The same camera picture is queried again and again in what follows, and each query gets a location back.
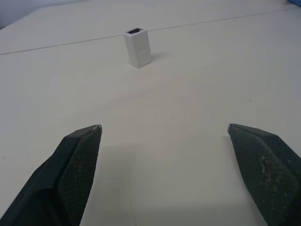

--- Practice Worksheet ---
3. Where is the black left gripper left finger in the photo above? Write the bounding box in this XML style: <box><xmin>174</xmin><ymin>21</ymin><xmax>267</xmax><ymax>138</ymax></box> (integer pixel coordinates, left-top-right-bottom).
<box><xmin>0</xmin><ymin>124</ymin><xmax>103</xmax><ymax>226</ymax></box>

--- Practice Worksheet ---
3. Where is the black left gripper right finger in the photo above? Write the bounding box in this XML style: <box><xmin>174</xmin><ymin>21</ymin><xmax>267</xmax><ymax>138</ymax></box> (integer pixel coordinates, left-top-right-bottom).
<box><xmin>227</xmin><ymin>122</ymin><xmax>301</xmax><ymax>226</ymax></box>

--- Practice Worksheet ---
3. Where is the small white rectangular box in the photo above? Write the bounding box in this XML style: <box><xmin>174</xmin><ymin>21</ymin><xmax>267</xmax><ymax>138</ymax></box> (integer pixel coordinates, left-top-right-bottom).
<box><xmin>123</xmin><ymin>27</ymin><xmax>153</xmax><ymax>69</ymax></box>

